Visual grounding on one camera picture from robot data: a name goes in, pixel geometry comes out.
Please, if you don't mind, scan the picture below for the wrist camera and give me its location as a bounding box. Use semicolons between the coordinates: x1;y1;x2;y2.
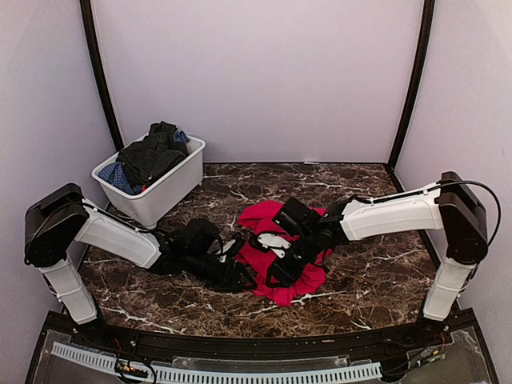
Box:
272;198;321;237
182;218;220;254

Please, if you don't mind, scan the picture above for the white plastic laundry bin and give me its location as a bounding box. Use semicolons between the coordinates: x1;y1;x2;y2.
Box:
91;136;206;229

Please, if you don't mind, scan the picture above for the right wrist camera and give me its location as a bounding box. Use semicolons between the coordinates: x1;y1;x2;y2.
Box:
272;198;321;237

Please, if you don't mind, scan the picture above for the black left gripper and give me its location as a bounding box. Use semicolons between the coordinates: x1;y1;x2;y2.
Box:
184;250;257;292

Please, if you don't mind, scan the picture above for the white slotted cable duct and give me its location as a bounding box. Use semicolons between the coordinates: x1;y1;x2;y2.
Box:
51;342;382;383

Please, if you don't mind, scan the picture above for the black striped garment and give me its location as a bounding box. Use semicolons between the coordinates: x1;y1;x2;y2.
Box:
116;121;189;186

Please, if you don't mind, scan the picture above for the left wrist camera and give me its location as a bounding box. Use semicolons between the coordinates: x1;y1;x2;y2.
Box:
182;218;220;254

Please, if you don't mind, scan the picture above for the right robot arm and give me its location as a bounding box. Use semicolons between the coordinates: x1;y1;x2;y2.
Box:
255;172;494;347

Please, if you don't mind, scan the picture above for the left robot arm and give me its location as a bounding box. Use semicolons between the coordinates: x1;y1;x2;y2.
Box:
24;183;257;349

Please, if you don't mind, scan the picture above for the red t-shirt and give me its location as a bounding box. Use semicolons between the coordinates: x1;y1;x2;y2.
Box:
235;201;326;306

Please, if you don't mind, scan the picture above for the black frame post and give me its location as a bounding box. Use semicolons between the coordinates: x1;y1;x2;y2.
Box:
386;0;435;173
79;0;124;151

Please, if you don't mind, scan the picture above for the black frame post left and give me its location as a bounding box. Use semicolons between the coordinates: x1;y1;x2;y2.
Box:
79;0;124;151

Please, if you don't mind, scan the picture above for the blue checkered garment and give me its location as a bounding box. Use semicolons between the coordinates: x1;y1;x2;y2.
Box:
98;130;190;196

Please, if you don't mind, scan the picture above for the black front rail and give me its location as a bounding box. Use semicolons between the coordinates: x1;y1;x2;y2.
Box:
43;310;477;361

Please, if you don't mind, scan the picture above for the black frame post right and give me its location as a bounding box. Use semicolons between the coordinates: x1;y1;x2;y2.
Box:
386;0;435;173

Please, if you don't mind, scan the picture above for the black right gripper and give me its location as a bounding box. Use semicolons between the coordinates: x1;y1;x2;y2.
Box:
265;230;320;287

